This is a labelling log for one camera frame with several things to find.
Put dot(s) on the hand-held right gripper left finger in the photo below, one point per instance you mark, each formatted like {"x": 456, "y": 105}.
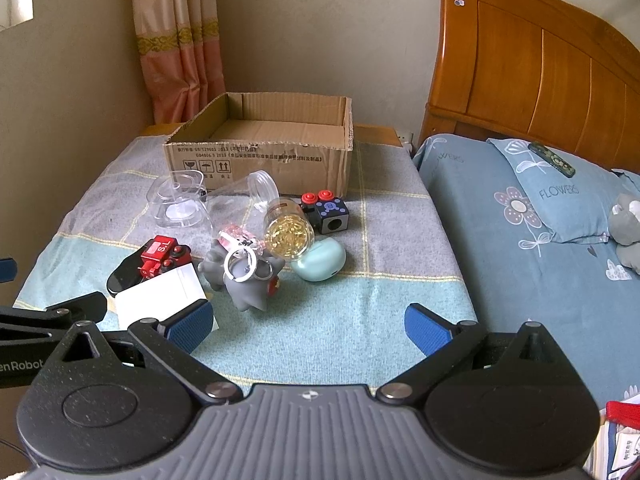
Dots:
{"x": 192, "y": 322}

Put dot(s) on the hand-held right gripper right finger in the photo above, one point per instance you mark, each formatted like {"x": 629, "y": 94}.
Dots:
{"x": 425, "y": 327}

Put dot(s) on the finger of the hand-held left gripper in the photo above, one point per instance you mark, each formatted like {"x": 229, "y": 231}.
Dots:
{"x": 5, "y": 270}
{"x": 55, "y": 316}

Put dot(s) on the white box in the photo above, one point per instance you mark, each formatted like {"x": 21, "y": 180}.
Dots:
{"x": 160, "y": 295}

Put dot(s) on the red toy train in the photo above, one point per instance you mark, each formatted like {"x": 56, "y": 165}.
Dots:
{"x": 160, "y": 257}

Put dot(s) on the black oval case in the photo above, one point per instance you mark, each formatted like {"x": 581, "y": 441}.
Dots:
{"x": 122, "y": 277}

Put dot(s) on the clear plastic container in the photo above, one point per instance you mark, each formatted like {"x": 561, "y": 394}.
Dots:
{"x": 177, "y": 200}

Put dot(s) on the mint green earbuds case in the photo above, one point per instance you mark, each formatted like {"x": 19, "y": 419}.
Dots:
{"x": 320, "y": 260}

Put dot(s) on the clear plastic jar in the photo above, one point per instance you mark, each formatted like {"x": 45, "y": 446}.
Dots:
{"x": 235, "y": 205}

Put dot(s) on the small clear bottle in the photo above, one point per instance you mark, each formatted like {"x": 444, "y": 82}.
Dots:
{"x": 289, "y": 232}

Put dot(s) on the black cube toy red buttons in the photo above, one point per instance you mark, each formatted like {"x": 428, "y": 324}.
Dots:
{"x": 327, "y": 212}

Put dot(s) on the brown cardboard box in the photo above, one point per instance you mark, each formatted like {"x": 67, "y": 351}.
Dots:
{"x": 260, "y": 160}

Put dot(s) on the grey and blue checked blanket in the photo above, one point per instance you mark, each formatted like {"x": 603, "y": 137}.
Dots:
{"x": 350, "y": 285}

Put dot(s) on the blue floral bedsheet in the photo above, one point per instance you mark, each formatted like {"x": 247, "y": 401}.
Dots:
{"x": 500, "y": 285}

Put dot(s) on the blue floral pillow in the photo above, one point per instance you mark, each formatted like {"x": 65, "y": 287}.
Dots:
{"x": 565, "y": 195}

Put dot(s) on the red and white printed bag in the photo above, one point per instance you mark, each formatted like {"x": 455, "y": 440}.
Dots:
{"x": 622, "y": 415}

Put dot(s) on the grey plush toy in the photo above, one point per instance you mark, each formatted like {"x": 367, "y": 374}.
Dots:
{"x": 627, "y": 230}

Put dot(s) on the wooden bed headboard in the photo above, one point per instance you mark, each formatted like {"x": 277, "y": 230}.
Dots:
{"x": 525, "y": 60}

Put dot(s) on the pink patterned curtain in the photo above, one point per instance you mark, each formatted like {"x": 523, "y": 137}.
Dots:
{"x": 175, "y": 35}

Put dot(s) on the white wall socket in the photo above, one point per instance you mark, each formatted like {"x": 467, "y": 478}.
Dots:
{"x": 406, "y": 138}

